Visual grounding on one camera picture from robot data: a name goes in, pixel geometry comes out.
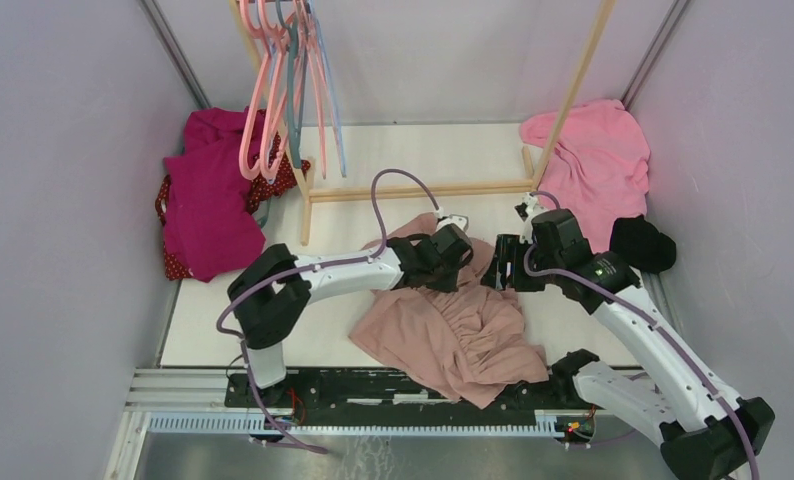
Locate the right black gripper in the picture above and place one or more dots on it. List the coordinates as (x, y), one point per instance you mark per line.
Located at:
(509, 248)

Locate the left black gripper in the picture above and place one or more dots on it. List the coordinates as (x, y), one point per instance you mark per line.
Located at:
(448, 284)

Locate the dusty pink skirt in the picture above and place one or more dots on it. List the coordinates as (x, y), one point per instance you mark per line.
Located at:
(467, 345)

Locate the pink plastic hanger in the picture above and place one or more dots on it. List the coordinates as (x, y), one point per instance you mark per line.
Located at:
(259, 50)

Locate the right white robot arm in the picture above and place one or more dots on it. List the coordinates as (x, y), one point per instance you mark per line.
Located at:
(704, 428)

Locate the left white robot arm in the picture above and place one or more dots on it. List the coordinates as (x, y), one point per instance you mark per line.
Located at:
(268, 297)

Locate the grey teal hanger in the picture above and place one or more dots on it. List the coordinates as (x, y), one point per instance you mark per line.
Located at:
(295, 82)

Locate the light blue hanger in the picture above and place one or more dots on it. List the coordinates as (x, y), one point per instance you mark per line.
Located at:
(327, 82)

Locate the pink towel garment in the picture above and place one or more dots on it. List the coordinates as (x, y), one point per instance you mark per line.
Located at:
(599, 168)

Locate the wooden clothes rack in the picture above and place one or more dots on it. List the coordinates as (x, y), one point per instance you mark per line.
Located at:
(535, 168)

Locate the black cloth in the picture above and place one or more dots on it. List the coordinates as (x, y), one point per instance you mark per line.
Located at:
(639, 243)

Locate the red polka dot garment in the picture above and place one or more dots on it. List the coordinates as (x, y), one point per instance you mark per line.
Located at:
(260, 193)

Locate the magenta garment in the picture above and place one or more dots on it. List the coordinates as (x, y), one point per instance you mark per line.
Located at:
(207, 226)

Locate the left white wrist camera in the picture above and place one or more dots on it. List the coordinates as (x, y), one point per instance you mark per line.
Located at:
(444, 219)

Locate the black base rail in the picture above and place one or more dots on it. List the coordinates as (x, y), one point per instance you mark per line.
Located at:
(388, 398)

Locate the white slotted cable duct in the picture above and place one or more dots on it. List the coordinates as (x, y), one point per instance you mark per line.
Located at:
(256, 424)

